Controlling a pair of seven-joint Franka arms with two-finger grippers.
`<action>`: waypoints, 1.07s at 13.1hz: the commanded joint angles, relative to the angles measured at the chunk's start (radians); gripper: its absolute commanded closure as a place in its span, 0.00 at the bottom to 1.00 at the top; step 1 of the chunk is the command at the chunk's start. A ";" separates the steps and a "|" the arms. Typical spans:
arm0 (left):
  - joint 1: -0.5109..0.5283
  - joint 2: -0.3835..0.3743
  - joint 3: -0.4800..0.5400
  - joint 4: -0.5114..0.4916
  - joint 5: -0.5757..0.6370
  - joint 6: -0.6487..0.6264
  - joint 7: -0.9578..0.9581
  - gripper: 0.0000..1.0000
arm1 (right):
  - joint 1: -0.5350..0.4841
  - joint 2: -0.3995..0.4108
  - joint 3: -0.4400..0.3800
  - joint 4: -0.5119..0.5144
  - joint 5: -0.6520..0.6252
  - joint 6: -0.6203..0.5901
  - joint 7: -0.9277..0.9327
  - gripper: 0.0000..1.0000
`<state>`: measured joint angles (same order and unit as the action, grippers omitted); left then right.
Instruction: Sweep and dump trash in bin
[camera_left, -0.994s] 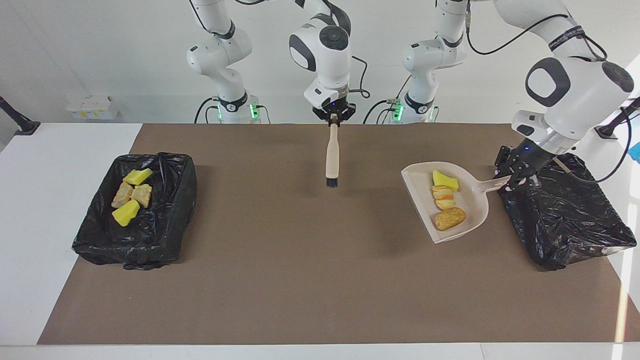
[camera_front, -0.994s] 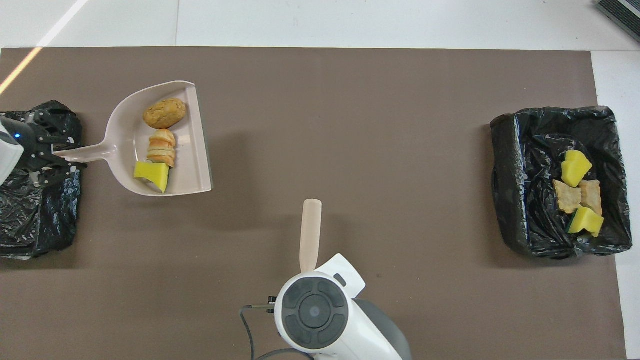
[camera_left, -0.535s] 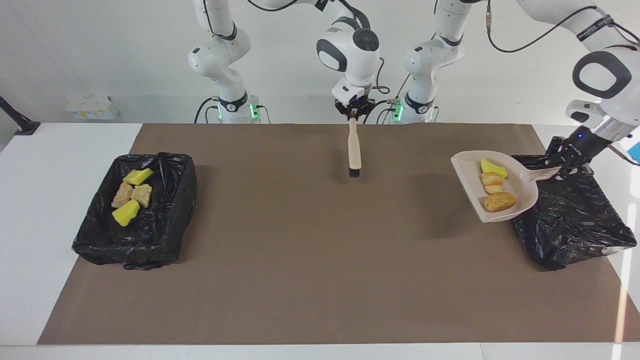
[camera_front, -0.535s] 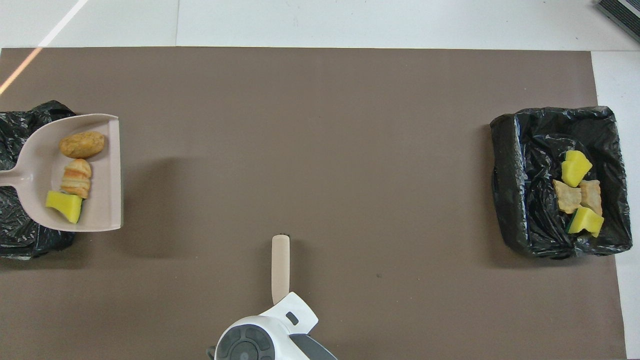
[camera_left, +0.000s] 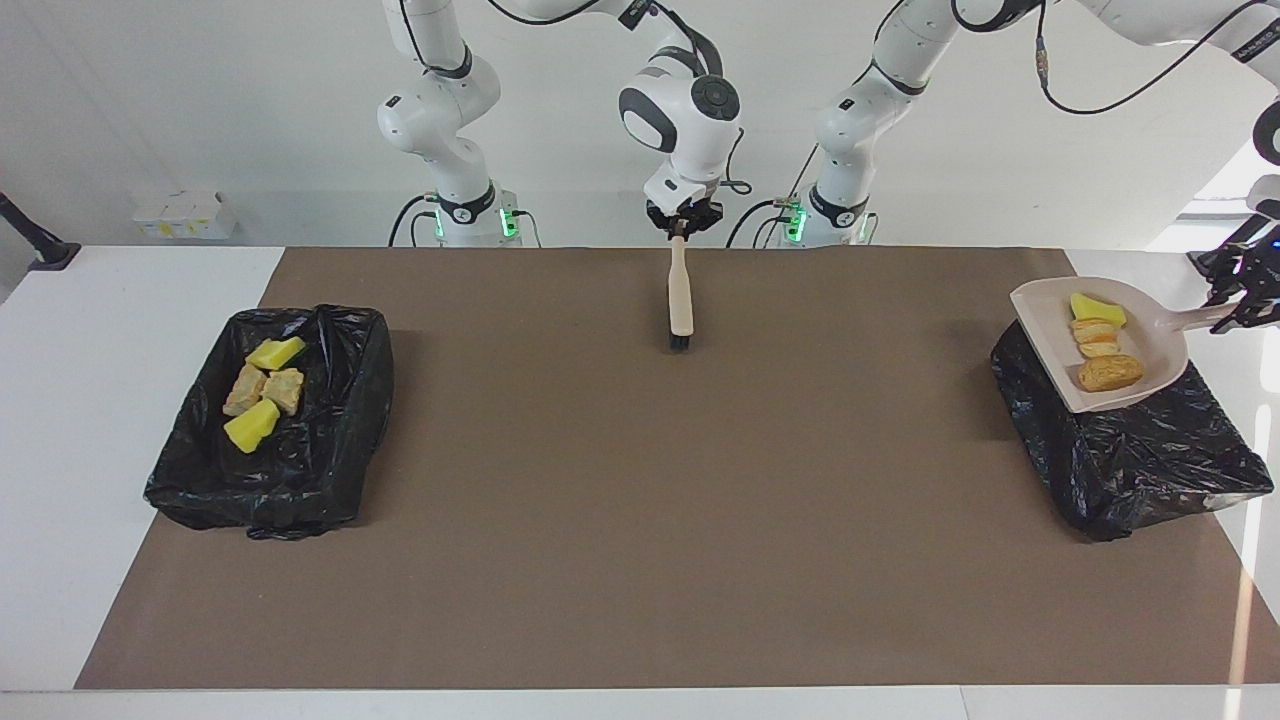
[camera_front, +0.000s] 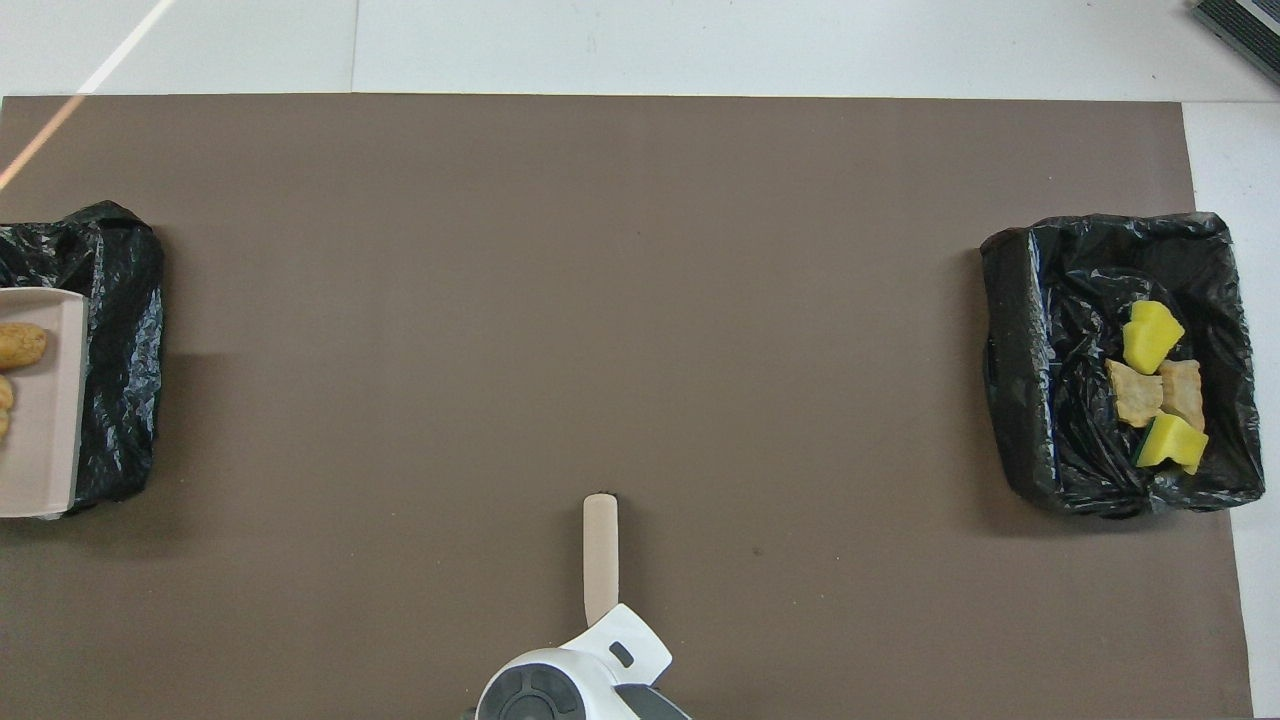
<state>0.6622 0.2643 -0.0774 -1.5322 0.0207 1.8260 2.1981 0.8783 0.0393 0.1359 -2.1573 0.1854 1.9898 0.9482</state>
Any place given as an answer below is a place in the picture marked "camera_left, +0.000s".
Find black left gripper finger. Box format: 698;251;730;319
1212;298;1280;335
1200;250;1246;306

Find brown paper table mat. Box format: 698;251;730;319
75;247;1280;691

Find large white cardboard box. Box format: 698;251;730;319
160;190;239;241

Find brown potato-shaped lump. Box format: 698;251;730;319
1077;354;1145;393

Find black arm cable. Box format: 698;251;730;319
485;0;753;196
950;0;1280;116

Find bin lined with black bag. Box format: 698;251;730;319
990;318;1276;544
143;303;395;542

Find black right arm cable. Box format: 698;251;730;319
485;0;753;196

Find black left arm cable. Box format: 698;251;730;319
950;0;1280;116

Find yellow green sponge piece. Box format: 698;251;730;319
223;399;282;455
245;336;308;371
1069;291;1128;328

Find beige plastic dustpan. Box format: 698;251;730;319
1009;276;1241;415

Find black base cable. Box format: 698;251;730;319
726;145;823;249
388;193;443;248

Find beige hand brush black bristles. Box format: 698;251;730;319
667;234;695;352

